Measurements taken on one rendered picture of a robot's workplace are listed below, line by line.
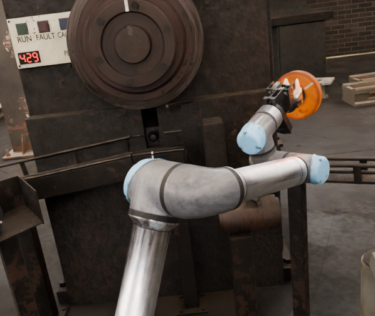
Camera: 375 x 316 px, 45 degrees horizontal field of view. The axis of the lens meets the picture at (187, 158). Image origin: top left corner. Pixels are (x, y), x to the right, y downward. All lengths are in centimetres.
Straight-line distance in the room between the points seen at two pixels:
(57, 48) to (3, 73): 272
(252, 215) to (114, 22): 80
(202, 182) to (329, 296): 125
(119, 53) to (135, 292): 81
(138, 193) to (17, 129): 364
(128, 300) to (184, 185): 29
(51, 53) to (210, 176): 104
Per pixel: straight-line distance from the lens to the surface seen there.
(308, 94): 146
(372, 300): 136
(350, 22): 816
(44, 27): 179
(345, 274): 218
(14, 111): 453
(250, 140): 119
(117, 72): 153
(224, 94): 174
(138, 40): 150
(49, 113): 186
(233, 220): 161
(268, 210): 162
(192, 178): 90
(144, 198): 97
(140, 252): 99
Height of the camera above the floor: 124
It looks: 20 degrees down
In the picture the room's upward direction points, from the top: 7 degrees counter-clockwise
